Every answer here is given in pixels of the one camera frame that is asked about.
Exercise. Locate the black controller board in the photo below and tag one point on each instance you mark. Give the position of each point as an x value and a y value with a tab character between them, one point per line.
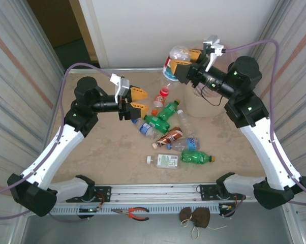
88	210
225	208

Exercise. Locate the orange label bottle orange cap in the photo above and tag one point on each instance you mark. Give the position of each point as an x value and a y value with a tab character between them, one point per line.
160	99

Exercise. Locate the clear bottle blue cap label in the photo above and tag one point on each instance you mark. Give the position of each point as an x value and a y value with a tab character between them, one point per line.
145	129

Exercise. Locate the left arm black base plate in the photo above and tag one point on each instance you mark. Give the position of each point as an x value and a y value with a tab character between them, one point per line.
105	193

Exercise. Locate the clear bottle light blue label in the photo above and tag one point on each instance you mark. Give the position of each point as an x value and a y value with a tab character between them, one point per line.
191	144

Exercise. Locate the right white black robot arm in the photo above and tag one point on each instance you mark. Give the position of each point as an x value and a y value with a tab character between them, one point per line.
264	145

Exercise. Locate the aluminium mounting rail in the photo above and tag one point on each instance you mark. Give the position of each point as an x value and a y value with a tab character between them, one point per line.
155	190

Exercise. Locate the brown cloth pouch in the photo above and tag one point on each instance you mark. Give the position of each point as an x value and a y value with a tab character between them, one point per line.
185	214
201	217

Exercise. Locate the clear unlabelled bottle white cap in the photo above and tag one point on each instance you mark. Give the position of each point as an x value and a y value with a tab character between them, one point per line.
186	122

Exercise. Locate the pink bin liner bag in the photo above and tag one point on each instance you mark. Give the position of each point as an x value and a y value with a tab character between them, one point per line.
197	90

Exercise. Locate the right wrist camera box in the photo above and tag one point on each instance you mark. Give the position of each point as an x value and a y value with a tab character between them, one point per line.
214	44

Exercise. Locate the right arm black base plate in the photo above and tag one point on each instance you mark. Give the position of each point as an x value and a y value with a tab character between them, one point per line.
207	194

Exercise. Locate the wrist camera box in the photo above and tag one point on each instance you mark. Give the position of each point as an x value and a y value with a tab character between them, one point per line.
122	85
214	44

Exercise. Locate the clear bottle red cap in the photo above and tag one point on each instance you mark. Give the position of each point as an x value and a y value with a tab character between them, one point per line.
172	69

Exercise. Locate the beige plastic waste bin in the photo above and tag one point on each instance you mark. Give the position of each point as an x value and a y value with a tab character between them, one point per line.
206	109

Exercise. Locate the aluminium table edge rail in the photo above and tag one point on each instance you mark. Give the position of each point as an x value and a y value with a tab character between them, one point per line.
142	69

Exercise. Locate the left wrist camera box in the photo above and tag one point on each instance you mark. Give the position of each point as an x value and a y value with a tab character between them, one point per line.
122	85

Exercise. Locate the copper brown label bottle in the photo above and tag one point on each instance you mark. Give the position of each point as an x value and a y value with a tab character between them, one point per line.
172	136

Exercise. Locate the green white label bottle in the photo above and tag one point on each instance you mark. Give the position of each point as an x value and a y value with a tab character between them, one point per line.
165	161

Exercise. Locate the green plastic bottle yellow cap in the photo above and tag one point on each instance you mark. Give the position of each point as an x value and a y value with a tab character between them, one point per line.
193	157
155	123
168	109

